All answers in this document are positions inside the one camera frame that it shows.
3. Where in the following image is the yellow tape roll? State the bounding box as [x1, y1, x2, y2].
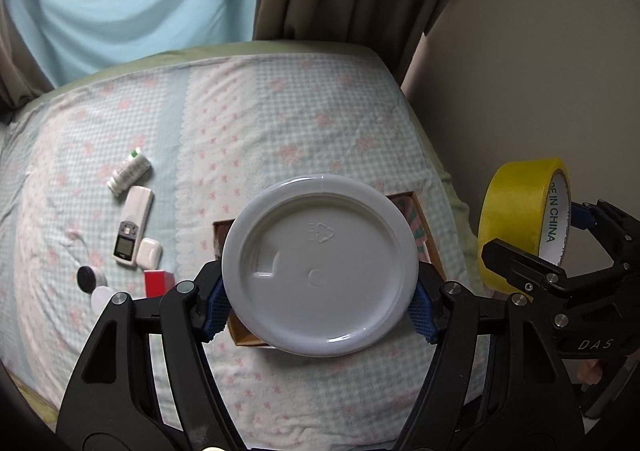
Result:
[476, 156, 572, 299]

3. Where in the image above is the small black jar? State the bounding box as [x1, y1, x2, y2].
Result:
[76, 266, 107, 294]

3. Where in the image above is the red small box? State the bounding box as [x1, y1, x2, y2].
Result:
[143, 270, 176, 298]

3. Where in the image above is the white earbuds case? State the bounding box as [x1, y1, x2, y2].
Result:
[136, 237, 163, 270]

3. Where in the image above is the white digital pocket scale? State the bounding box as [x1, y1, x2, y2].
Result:
[112, 186, 154, 267]

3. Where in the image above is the white pill bottle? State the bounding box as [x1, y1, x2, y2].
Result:
[106, 147, 152, 197]

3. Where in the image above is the person right hand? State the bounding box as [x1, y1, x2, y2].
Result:
[577, 359, 602, 385]

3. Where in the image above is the open cardboard box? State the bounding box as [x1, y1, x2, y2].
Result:
[213, 191, 446, 348]

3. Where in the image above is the checkered floral bed sheet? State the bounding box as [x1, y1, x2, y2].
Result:
[1, 44, 482, 450]

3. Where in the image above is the left brown curtain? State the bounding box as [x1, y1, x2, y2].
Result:
[0, 3, 53, 113]

